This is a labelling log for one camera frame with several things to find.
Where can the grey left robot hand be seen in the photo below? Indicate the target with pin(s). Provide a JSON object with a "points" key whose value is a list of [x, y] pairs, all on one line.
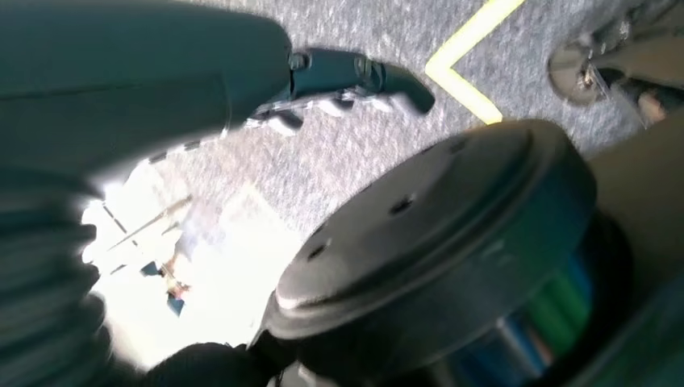
{"points": [[133, 64]]}

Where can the yellow floor tape square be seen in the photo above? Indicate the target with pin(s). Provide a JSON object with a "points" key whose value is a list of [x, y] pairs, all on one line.
{"points": [[466, 37]]}

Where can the grey robot leg shell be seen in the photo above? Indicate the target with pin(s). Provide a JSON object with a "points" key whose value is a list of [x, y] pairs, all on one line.
{"points": [[652, 187]]}

